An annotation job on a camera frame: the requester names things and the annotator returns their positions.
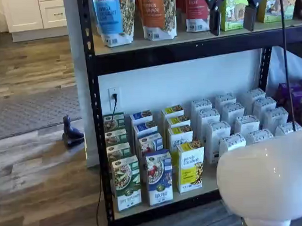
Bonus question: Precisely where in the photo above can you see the blue and white oatmeal box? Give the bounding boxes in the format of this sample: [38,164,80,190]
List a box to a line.
[136,132,166,184]
[144,149,175,207]

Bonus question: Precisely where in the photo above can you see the green apple pie box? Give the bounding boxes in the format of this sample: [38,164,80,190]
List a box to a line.
[220,0,250,32]

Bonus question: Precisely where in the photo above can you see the green peanut butter box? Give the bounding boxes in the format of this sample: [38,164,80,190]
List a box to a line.
[256,0,298,24]

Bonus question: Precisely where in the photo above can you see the black metal shelf rack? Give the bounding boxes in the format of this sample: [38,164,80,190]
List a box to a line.
[77,0,302,226]

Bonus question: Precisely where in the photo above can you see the white patterned-top box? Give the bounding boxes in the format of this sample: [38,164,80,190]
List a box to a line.
[220,101,246,123]
[233,114,261,137]
[251,96,278,119]
[190,98,215,139]
[205,120,233,165]
[240,87,267,107]
[244,129,274,146]
[262,106,289,133]
[218,133,247,156]
[196,107,222,152]
[214,92,237,108]
[274,121,302,138]

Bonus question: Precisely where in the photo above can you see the yellow and white granola box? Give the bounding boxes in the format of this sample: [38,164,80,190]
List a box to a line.
[166,114,192,130]
[166,124,195,165]
[161,104,185,121]
[176,139,207,194]

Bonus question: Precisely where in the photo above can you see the blue-top white granola box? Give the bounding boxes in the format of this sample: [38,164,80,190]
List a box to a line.
[129,109,154,127]
[132,120,159,142]

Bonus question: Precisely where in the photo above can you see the green and white oatmeal box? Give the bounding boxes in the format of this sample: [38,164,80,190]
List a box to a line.
[104,128,128,147]
[102,112,126,133]
[110,154,143,212]
[106,142,132,164]

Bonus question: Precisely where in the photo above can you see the red cranberry granola bag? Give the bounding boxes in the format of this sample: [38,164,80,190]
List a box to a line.
[175,0,187,20]
[185,0,212,34]

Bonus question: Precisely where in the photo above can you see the orange pumpkin granola bag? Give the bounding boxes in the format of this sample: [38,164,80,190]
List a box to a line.
[135,0,144,19]
[138,0,180,42]

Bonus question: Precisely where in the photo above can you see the blue vanilla granola bag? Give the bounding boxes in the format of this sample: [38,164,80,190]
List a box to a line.
[91,0,138,49]

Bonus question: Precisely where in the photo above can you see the dark blue seal figurine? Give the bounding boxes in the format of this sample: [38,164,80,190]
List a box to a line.
[62,114,85,148]

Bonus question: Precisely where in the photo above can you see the white cabinet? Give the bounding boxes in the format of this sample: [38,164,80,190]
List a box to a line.
[2,0,69,43]

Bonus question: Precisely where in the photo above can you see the grey floor mat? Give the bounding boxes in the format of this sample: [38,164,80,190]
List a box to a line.
[0,84,83,142]

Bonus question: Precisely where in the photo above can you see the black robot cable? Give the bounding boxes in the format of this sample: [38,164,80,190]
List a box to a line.
[278,0,298,132]

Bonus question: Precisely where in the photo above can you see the black power cord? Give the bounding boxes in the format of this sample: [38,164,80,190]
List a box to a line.
[90,93,124,226]

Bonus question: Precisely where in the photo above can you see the white wall outlet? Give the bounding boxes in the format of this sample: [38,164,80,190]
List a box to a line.
[108,87,121,111]

